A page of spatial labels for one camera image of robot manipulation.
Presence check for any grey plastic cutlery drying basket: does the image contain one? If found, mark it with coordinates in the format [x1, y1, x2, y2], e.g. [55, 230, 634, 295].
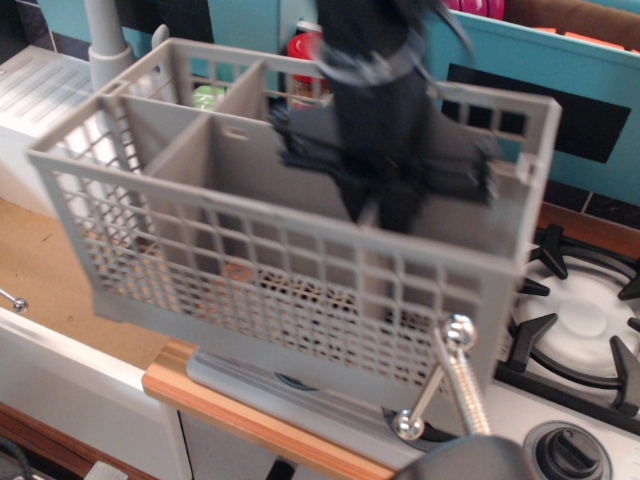
[27, 39, 561, 410]

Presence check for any small chrome ball rod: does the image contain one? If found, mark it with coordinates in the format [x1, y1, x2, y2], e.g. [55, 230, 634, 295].
[0, 289, 29, 313]

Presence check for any black right burner grate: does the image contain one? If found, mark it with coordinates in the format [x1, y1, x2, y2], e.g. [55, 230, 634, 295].
[496, 224, 639, 434]

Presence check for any green toy cabbage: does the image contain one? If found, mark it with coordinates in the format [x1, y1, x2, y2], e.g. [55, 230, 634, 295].
[192, 85, 226, 111]

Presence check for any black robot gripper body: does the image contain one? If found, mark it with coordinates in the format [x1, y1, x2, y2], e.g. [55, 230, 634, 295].
[271, 42, 500, 203]

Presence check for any black stove knob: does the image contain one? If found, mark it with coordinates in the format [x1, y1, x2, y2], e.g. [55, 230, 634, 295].
[382, 407, 457, 447]
[523, 421, 613, 480]

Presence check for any grey toy stove top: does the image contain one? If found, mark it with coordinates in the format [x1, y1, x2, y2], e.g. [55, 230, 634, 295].
[183, 222, 640, 480]

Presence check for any grey toy sink faucet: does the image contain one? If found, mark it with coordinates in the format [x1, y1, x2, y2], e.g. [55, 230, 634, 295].
[83, 0, 140, 93]

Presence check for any teal right wall bin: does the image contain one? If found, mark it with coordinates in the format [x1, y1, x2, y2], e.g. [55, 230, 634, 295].
[426, 12, 639, 204]

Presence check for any red lid spice jar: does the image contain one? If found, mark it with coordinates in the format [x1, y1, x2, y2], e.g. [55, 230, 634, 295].
[286, 32, 332, 109]

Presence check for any teal wall bin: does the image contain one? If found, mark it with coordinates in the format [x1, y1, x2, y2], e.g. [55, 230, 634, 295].
[426, 12, 639, 204]
[37, 0, 321, 91]

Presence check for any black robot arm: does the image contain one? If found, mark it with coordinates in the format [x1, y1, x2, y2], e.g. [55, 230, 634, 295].
[272, 1, 501, 233]

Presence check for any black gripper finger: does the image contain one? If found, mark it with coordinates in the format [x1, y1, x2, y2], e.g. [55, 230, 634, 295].
[378, 187, 425, 233]
[339, 183, 378, 224]

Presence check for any black middle stove knob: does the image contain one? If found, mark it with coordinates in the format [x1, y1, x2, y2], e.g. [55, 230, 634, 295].
[382, 407, 457, 447]

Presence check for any black right stove knob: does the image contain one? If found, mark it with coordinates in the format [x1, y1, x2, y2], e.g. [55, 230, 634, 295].
[523, 421, 613, 480]

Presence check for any teal left wall bin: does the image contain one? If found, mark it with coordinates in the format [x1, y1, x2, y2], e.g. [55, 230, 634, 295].
[37, 0, 321, 91]

